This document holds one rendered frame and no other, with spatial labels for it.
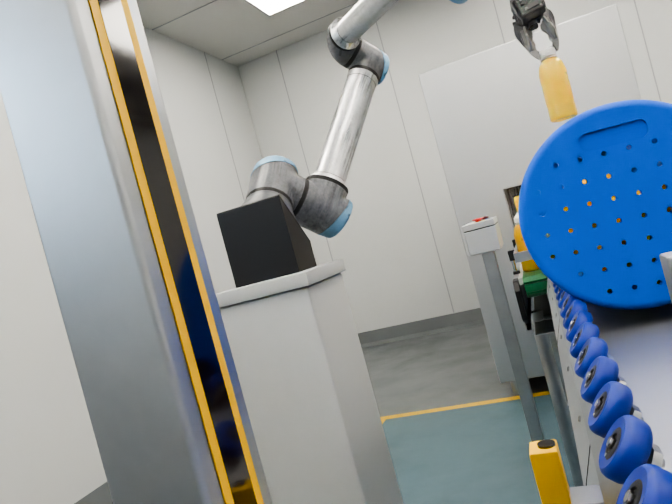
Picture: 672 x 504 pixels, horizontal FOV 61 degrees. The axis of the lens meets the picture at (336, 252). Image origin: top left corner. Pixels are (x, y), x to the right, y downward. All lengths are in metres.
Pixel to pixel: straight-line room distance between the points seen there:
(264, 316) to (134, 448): 1.32
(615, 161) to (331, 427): 1.07
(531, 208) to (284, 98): 5.86
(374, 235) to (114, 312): 5.93
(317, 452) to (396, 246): 4.62
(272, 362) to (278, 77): 5.28
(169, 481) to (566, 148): 0.69
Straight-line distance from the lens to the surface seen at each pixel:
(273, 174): 1.82
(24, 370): 3.57
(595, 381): 0.57
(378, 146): 6.20
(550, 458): 0.51
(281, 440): 1.72
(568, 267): 0.87
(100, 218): 0.31
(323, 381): 1.61
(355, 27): 2.02
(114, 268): 0.31
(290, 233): 1.65
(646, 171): 0.88
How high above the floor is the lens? 1.14
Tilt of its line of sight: 1 degrees down
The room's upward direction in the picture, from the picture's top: 15 degrees counter-clockwise
